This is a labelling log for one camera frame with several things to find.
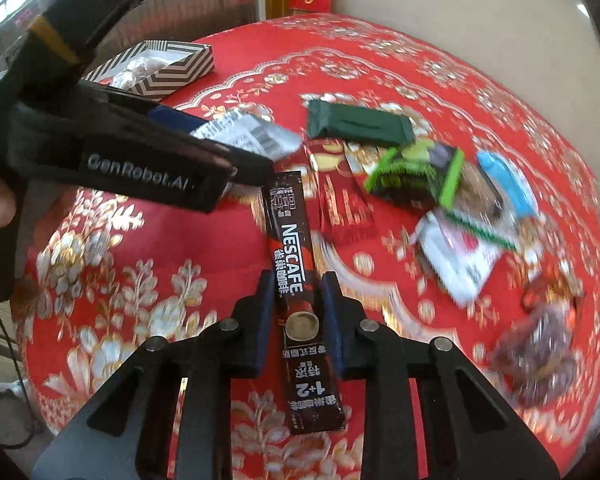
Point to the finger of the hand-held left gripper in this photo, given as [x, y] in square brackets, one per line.
[240, 162]
[177, 119]

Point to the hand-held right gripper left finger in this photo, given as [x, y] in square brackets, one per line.
[262, 322]

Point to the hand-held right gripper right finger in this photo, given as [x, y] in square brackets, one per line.
[332, 322]

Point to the white barcode snack packet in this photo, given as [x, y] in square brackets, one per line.
[260, 135]

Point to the black white striped box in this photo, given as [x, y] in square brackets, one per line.
[180, 74]

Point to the red gold snack packet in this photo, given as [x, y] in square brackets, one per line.
[345, 205]
[325, 155]

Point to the dark brown coffee stick sachet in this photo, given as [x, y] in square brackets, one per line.
[287, 240]

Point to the dark green snack packet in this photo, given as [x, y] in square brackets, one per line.
[360, 122]

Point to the white pink snack packet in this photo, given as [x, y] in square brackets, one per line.
[455, 260]

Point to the black green snack packet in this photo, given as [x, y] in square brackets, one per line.
[415, 175]

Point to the clear brown cookie packet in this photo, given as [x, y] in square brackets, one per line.
[480, 190]

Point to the clear red date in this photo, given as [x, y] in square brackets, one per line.
[535, 355]
[555, 290]

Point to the clear nut candy packet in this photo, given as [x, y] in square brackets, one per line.
[135, 70]

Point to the brown ribbed metal door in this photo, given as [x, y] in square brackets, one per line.
[195, 0]

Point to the red floral tablecloth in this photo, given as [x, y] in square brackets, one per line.
[130, 260]

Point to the light blue snack packet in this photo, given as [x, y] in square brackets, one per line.
[510, 182]

